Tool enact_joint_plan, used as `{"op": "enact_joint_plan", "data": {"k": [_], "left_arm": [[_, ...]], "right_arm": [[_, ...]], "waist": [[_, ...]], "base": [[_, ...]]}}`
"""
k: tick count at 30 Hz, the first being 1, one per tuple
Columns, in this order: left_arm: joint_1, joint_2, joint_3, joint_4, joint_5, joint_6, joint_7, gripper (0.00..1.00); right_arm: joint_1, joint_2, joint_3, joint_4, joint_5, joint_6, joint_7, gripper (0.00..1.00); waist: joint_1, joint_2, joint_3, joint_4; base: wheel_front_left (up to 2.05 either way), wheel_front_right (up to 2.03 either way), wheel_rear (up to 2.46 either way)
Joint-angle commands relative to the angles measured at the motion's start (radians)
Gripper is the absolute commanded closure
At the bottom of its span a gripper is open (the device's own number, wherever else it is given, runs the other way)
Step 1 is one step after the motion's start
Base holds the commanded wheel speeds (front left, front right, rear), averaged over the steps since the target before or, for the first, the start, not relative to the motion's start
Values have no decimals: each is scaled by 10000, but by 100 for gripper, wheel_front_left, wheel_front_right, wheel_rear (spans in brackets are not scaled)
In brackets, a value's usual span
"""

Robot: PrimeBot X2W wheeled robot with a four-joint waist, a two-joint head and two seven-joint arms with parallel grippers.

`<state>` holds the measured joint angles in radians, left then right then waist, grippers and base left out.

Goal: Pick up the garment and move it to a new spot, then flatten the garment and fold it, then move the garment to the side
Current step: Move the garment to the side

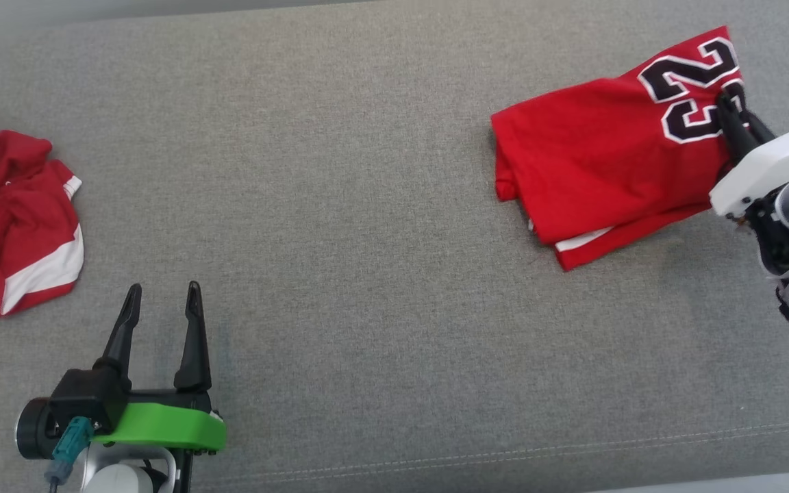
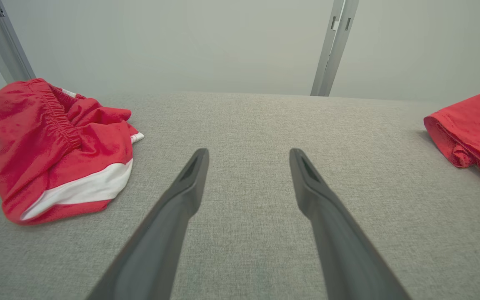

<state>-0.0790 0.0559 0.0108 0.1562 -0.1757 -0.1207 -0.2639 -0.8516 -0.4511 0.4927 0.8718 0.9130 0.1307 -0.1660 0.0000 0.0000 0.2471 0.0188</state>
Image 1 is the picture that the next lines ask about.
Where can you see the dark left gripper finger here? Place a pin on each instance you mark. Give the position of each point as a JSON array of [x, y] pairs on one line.
[[124, 335], [194, 349]]

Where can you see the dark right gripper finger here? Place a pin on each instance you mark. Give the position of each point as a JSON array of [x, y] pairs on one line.
[[759, 130], [735, 133]]

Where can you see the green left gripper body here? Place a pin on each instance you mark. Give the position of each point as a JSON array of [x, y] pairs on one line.
[[168, 428]]

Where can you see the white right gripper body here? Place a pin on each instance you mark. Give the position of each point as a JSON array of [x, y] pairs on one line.
[[771, 164]]

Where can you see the red basketball jersey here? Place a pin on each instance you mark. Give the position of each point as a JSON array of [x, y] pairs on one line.
[[593, 150]]

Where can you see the red shorts white trim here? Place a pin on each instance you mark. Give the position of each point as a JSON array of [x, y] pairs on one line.
[[11, 226]]

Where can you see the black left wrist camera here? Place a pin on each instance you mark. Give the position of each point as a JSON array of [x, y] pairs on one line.
[[86, 397]]

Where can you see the teal left camera connector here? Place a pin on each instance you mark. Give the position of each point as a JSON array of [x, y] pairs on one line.
[[72, 438]]

